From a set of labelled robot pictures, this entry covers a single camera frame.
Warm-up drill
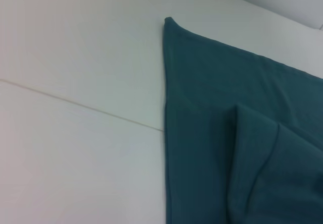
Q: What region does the teal t-shirt with FREE print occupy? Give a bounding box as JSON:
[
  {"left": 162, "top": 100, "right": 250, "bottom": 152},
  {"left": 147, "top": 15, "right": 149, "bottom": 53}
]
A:
[{"left": 163, "top": 16, "right": 323, "bottom": 224}]

